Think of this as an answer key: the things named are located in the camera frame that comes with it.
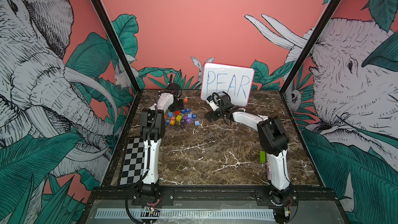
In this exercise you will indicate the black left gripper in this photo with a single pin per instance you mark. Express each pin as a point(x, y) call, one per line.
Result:
point(180, 107)

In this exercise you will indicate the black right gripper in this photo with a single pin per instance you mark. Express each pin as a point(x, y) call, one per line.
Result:
point(213, 115)

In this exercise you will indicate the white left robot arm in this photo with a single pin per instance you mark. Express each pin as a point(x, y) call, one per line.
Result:
point(152, 130)

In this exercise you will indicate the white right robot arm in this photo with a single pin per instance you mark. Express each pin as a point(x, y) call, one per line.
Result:
point(272, 137)

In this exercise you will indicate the pink framed PEAR whiteboard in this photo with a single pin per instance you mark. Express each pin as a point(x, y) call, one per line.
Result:
point(234, 80)

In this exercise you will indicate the green eraser block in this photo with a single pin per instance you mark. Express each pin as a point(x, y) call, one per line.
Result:
point(263, 157)

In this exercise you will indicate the glittery marker pen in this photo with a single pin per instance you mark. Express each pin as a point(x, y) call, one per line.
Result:
point(268, 172)

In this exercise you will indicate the black white checkerboard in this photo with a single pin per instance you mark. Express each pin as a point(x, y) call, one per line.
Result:
point(133, 164)

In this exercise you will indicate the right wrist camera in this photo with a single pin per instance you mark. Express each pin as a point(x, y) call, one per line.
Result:
point(214, 106)

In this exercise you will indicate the black left frame post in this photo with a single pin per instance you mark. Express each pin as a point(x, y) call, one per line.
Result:
point(110, 31)

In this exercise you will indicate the black frame post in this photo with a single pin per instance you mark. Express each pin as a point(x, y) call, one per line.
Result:
point(321, 24)
point(110, 31)

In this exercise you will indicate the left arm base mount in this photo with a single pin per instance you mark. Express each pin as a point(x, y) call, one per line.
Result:
point(164, 197)

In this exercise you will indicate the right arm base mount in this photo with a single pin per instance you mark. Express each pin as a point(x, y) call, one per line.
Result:
point(273, 198)

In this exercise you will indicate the white perforated rail strip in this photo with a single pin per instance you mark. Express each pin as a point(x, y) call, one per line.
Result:
point(251, 214)

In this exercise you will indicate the black right frame post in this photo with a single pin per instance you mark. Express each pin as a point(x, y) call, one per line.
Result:
point(321, 24)

